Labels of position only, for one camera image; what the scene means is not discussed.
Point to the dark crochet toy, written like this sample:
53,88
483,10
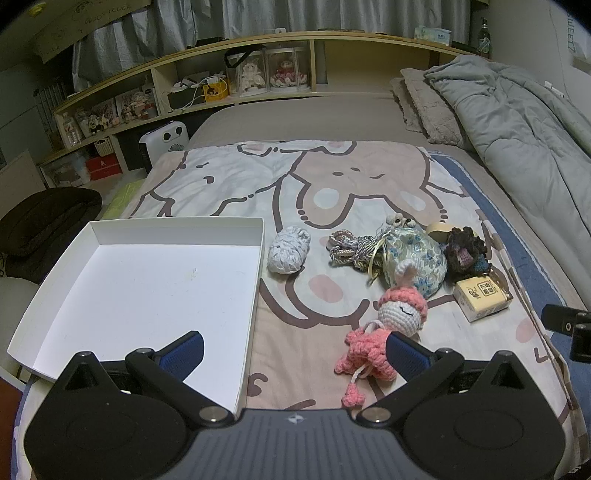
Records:
464,251

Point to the beige tape roll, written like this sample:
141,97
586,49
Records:
438,229

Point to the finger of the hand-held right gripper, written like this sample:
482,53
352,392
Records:
561,321

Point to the beige bed mattress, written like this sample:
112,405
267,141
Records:
300,120

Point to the wooden headboard shelf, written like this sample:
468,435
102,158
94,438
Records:
351,60

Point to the beige pillow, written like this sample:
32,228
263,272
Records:
401,104
431,108

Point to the red box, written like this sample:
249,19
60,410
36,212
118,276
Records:
104,168

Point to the light green cloth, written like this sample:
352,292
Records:
122,198

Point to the figurine picture card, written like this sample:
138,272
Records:
99,117
136,104

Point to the white electric heater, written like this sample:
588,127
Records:
166,143

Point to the dark storage box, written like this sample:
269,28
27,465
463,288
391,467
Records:
182,99

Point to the white grey knitted ball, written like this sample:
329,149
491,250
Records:
288,249

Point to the yellow container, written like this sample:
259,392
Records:
216,91

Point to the dark brown cushion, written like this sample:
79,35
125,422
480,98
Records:
46,217

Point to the clear doll display case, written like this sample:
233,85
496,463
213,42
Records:
249,74
287,69

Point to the clear storage bin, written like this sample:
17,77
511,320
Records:
64,173

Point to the pink crochet doll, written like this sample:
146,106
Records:
369,350

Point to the printed cartoon blanket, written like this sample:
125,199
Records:
369,184

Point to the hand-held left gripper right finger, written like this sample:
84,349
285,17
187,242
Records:
406,357

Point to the small cream box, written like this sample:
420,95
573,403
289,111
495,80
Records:
482,297

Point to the grey duvet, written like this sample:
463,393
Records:
517,138

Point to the tissue box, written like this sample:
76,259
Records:
431,35

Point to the white shallow cardboard box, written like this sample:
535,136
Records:
138,286

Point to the grey curtain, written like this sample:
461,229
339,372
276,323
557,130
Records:
277,18

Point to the green glass bottle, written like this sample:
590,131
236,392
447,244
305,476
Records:
484,41

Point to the white small basket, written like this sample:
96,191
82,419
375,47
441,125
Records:
104,146

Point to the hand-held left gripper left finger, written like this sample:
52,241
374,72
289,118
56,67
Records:
184,353

